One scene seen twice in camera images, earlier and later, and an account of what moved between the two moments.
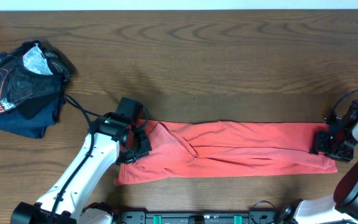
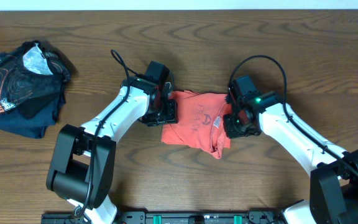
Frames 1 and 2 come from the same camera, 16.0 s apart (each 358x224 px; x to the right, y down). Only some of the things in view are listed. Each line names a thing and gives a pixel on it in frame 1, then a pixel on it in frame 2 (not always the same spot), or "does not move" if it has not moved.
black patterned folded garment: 30,77 does not move
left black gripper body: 140,147 to 162,115
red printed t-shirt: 182,150 to 200,121
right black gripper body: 323,146 to 239,126
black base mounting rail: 142,217 does not move
